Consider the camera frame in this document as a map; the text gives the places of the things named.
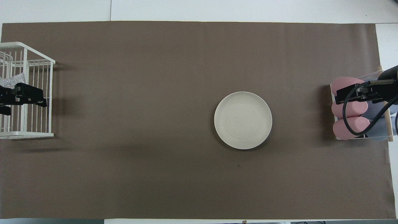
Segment cream round plate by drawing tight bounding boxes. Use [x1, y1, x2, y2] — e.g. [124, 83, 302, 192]
[214, 91, 273, 150]

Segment silver mesh sponge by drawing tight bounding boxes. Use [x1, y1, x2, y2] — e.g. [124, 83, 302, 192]
[0, 73, 25, 89]

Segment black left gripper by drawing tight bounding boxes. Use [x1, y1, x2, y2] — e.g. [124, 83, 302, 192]
[0, 82, 47, 115]

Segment cup rack with wooden rod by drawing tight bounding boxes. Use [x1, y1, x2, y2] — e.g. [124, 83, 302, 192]
[330, 65, 395, 142]

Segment brown table mat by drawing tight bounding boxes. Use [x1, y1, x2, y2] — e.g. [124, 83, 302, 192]
[0, 21, 396, 220]

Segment white wire dish rack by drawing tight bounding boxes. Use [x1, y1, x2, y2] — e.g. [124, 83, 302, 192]
[0, 42, 56, 139]

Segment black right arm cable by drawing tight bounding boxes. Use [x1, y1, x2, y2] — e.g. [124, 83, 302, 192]
[342, 79, 398, 136]

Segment pink plastic cup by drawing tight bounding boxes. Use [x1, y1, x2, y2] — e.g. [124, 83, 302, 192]
[331, 100, 368, 119]
[331, 77, 365, 96]
[333, 116, 371, 140]

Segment blue plastic cup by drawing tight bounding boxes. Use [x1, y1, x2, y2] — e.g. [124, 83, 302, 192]
[365, 117, 398, 141]
[366, 101, 398, 120]

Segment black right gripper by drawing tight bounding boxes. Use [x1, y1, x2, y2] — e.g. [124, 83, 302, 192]
[336, 65, 398, 105]

